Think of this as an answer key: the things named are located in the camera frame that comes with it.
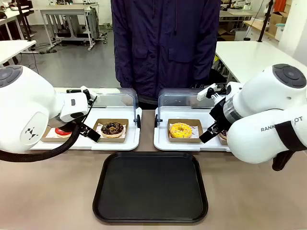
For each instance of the purple glazed donut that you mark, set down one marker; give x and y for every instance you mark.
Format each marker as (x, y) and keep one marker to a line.
(224, 134)

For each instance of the white display case base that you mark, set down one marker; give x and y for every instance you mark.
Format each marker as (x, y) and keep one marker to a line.
(165, 145)
(112, 145)

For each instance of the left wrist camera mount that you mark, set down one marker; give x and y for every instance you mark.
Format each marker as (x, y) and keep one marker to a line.
(82, 94)

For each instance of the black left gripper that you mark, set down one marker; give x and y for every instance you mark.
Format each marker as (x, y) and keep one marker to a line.
(64, 124)

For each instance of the person in navy jacket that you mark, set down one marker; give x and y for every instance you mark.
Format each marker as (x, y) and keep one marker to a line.
(165, 48)

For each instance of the grey height-adjustable desk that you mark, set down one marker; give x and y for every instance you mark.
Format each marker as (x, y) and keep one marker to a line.
(64, 12)

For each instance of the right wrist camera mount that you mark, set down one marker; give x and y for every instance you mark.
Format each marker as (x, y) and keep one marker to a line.
(207, 92)

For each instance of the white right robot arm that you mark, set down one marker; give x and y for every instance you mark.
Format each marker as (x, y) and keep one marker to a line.
(263, 103)

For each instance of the white side table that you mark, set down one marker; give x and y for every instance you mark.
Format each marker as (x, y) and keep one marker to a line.
(14, 49)

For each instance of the black plastic serving tray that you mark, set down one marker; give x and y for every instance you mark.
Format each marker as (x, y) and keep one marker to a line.
(149, 187)

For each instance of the yellow sprinkled donut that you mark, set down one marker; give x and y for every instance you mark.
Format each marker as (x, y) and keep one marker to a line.
(180, 130)

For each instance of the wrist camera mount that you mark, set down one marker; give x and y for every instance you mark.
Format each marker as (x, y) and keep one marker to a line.
(207, 92)
(82, 94)

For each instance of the red glazed donut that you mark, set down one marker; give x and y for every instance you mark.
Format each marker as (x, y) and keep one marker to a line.
(62, 132)

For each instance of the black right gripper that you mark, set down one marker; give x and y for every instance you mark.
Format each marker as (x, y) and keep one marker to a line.
(219, 110)

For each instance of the brown cardboard donut tray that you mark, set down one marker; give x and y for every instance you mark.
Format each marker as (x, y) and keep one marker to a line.
(120, 140)
(49, 137)
(222, 141)
(197, 129)

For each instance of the brown cardboard box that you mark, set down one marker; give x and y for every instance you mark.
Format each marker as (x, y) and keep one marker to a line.
(278, 22)

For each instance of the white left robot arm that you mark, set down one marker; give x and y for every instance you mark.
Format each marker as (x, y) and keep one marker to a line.
(26, 100)

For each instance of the large white table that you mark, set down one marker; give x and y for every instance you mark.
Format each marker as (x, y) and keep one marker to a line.
(249, 55)

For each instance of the chocolate glazed donut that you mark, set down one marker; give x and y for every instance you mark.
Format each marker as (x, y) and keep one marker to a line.
(112, 129)

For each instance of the clear display case lid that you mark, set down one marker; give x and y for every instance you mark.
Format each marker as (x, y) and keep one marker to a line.
(120, 100)
(177, 100)

